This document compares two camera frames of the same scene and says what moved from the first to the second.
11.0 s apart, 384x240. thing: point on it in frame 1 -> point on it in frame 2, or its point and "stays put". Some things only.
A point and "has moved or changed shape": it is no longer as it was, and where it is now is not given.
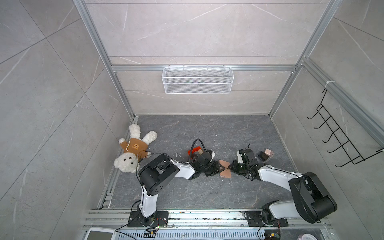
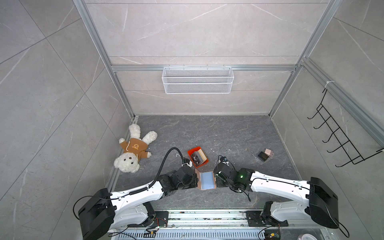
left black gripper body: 209,170 -> 191,184
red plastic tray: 194,149 stays put
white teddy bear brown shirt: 134,149 stays put
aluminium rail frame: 207,224 stays put
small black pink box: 263,156 stays put
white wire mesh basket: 198,80 stays put
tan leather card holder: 226,173 has moved or changed shape
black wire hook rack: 343,141 stays put
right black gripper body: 246,168 -> 219,183
